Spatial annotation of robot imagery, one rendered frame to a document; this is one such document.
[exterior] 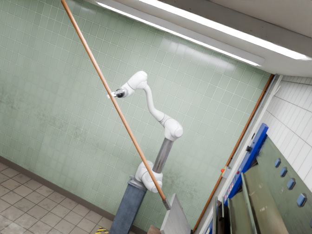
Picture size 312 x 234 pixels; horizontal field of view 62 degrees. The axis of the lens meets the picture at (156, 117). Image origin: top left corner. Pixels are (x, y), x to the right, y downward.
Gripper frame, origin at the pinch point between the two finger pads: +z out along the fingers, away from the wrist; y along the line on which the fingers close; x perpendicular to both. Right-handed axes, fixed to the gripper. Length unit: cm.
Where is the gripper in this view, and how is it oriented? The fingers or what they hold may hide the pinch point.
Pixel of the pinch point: (111, 95)
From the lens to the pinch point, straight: 200.9
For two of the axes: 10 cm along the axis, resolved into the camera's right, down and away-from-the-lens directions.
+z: -2.3, 1.8, -9.6
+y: -8.6, 4.2, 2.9
